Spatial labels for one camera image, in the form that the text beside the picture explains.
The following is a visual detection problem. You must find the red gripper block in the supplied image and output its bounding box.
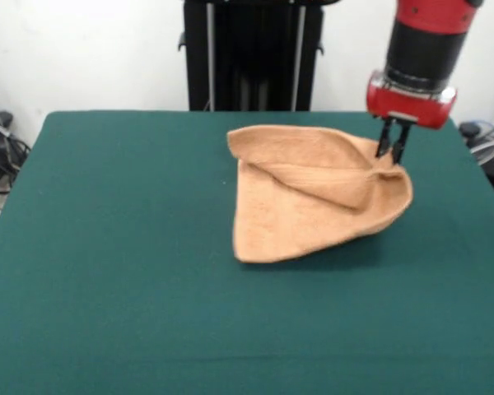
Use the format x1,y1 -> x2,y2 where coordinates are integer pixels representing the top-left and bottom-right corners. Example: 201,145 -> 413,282
365,70 -> 458,165

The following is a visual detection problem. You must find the tan terry towel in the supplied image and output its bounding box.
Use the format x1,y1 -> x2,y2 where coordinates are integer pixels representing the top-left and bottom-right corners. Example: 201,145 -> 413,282
226,124 -> 414,264

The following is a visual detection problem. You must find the dark green table cloth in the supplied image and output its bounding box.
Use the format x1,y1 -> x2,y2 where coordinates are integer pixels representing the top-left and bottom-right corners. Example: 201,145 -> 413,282
0,109 -> 494,395

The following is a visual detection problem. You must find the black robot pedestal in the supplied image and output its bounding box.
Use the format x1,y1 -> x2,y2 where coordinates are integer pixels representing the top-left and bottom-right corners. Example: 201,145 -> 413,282
178,0 -> 326,112

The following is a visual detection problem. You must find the black cable tangle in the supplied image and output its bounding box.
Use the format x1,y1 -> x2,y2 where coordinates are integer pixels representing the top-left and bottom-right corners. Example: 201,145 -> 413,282
0,81 -> 32,231

